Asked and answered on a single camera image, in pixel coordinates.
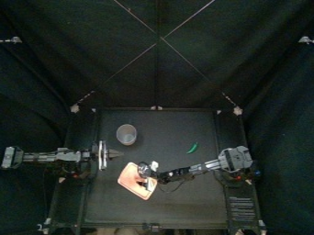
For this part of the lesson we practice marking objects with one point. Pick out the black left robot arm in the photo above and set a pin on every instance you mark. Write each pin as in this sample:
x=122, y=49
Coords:
x=44, y=156

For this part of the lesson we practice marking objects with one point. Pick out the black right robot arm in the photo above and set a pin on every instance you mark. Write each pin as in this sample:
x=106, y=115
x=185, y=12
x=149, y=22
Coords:
x=213, y=165

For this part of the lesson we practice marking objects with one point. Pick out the pink rectangular plate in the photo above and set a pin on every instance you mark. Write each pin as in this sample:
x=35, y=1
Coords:
x=129, y=180

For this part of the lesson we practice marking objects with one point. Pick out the grey plastic cup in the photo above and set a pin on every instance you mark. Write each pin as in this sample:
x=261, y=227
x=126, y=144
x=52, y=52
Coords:
x=126, y=134

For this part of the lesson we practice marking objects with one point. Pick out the green toy pepper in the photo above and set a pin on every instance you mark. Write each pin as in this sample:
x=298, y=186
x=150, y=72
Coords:
x=193, y=148

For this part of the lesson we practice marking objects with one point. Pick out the white text label sticker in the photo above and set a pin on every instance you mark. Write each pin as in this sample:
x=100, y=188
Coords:
x=242, y=209

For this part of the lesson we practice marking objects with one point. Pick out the black cloth backdrop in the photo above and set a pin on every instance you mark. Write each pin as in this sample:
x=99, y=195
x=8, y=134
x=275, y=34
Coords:
x=62, y=67

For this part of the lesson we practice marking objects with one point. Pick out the metal corner foot bracket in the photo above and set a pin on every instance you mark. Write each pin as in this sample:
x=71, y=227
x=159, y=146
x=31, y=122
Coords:
x=237, y=110
x=74, y=108

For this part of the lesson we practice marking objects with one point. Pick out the metal pole foot bracket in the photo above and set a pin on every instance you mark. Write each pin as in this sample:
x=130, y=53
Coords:
x=157, y=107

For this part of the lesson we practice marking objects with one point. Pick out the thin vertical frame pole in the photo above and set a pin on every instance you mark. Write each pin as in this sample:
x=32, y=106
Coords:
x=157, y=61

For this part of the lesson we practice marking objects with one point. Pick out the metal frame clamp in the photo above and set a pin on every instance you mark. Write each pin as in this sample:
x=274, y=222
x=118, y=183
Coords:
x=305, y=39
x=15, y=40

